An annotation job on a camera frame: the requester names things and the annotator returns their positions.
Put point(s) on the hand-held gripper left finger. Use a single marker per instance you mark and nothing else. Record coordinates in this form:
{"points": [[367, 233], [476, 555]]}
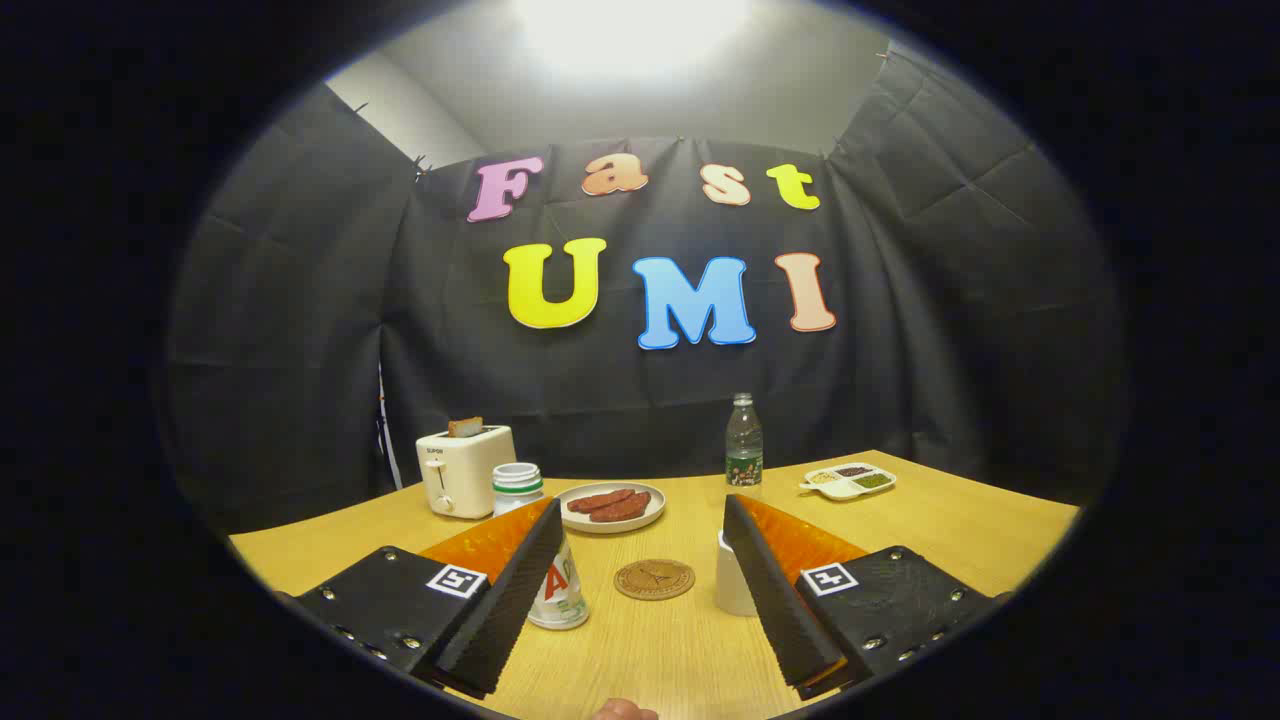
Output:
{"points": [[510, 610]]}

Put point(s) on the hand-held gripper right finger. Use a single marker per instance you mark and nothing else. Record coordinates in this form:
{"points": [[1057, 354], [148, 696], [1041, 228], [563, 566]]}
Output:
{"points": [[785, 610]]}

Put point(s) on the white juice bottle green label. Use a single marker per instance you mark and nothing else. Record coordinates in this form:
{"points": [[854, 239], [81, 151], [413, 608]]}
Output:
{"points": [[562, 600]]}

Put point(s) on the round cork coaster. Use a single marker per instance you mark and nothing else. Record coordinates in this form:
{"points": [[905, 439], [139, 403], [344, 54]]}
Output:
{"points": [[655, 580]]}

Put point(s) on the clear plastic water bottle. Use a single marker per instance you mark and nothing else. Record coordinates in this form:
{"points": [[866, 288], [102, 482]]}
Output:
{"points": [[744, 450]]}

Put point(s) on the wooden table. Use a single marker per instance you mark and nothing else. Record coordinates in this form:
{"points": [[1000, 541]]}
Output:
{"points": [[690, 650]]}

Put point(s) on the white round plate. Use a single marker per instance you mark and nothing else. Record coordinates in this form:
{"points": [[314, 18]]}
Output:
{"points": [[610, 527]]}

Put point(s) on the white divided snack dish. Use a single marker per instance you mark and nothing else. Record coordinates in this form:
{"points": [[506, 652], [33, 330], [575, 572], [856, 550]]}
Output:
{"points": [[845, 488]]}

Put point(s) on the red sausage patty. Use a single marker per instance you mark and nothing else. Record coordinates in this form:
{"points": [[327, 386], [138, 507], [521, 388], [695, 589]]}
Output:
{"points": [[625, 510], [598, 499]]}

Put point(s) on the cream toaster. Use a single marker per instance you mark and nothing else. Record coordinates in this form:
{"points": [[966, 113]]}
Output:
{"points": [[465, 475]]}

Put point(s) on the toast slice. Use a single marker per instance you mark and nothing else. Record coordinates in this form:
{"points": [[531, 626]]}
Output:
{"points": [[465, 427]]}

